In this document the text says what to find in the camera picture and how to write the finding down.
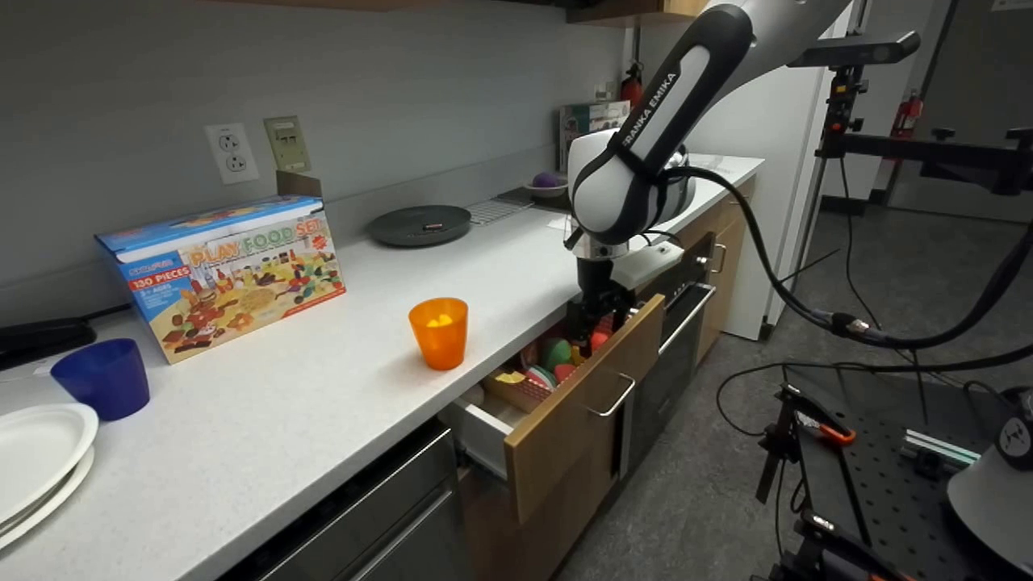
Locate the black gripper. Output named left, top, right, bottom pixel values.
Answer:
left=564, top=235, right=639, bottom=345

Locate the silver drawer handle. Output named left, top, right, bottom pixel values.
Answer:
left=584, top=371, right=642, bottom=422

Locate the wooden kitchen drawer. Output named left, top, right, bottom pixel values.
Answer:
left=442, top=286, right=672, bottom=526

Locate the round green toy fruit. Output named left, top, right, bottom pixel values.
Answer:
left=538, top=336, right=575, bottom=371

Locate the black undercounter appliance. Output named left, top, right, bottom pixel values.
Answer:
left=618, top=279, right=720, bottom=478

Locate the purple bowl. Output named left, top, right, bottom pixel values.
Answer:
left=524, top=167, right=575, bottom=202

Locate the wooden end cabinet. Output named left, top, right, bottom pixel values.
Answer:
left=675, top=179, right=757, bottom=368

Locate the orange plastic cup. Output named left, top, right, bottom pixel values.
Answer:
left=408, top=293, right=471, bottom=374

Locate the upright colourful box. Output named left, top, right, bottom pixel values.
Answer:
left=553, top=97, right=633, bottom=166

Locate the white fridge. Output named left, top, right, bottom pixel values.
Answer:
left=720, top=61, right=839, bottom=345

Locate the dark round tray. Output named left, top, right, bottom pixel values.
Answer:
left=364, top=202, right=473, bottom=252

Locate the red fire extinguisher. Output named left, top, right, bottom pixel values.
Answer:
left=890, top=90, right=930, bottom=145
left=616, top=57, right=649, bottom=114

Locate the black tripod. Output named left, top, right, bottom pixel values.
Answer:
left=749, top=381, right=865, bottom=581

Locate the wooden cabinet door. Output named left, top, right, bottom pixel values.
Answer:
left=457, top=428, right=623, bottom=581

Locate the dark grey dishwasher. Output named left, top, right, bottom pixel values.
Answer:
left=221, top=421, right=467, bottom=581

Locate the black perforated table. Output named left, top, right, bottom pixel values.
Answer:
left=792, top=368, right=1033, bottom=581

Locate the green tube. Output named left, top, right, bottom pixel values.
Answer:
left=900, top=427, right=986, bottom=471

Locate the colourful toy food box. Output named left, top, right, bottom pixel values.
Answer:
left=92, top=195, right=350, bottom=368

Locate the white round base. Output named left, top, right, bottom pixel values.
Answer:
left=943, top=448, right=1033, bottom=581

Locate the blue plastic cup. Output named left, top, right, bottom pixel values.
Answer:
left=48, top=336, right=156, bottom=427

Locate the black flat object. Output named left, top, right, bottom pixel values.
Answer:
left=0, top=314, right=103, bottom=374

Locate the white plate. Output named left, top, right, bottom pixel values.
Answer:
left=0, top=448, right=101, bottom=555
left=0, top=401, right=103, bottom=528

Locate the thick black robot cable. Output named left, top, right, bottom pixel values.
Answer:
left=663, top=160, right=1033, bottom=355

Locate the red handled tool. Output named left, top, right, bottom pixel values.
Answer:
left=787, top=411, right=863, bottom=453

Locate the wooden wall cabinet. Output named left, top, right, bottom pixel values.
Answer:
left=561, top=0, right=720, bottom=25

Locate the black camera stand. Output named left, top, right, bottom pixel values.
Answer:
left=812, top=66, right=1033, bottom=199

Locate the beige wall plate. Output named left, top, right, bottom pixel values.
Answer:
left=260, top=114, right=312, bottom=179

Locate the black stereo camera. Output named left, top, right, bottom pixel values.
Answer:
left=787, top=25, right=925, bottom=73

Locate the white wall outlet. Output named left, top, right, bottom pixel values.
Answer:
left=204, top=119, right=265, bottom=187

